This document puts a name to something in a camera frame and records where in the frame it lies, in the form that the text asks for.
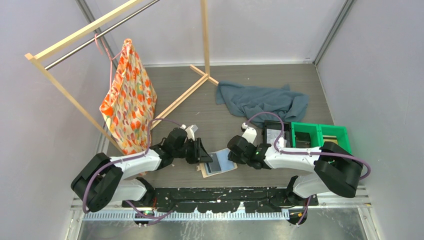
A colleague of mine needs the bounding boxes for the green plastic bin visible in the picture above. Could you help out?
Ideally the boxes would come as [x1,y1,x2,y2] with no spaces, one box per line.
[289,122,352,154]

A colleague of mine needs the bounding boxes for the blue grey cloth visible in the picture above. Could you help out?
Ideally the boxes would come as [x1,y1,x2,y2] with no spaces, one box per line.
[215,81,310,128]

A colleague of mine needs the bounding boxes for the wooden clothes rack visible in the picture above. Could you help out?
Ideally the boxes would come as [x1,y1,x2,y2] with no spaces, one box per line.
[22,0,203,152]

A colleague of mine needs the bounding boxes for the black tray with cards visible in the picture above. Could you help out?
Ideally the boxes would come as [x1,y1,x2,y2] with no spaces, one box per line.
[261,120,293,148]

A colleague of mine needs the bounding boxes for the orange floral fabric bag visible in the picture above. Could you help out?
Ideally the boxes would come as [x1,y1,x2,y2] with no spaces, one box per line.
[99,38,157,155]

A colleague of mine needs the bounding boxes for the metal hanging rod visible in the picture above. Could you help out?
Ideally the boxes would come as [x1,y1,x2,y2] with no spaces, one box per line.
[45,0,160,70]

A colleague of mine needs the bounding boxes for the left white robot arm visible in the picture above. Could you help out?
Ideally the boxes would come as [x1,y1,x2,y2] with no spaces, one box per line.
[70,125,213,213]

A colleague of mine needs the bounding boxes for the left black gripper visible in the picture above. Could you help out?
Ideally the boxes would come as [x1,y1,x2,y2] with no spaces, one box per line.
[173,137,213,164]

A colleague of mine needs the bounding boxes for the beige leather card holder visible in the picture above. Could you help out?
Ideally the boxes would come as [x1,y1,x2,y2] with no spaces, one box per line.
[196,148,238,178]

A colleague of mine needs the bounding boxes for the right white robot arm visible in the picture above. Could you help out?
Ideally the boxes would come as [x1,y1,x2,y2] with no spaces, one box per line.
[227,124,366,205]

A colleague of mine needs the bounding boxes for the black VIP credit card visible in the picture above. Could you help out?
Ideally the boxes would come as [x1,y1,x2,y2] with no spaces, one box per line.
[206,153,222,174]

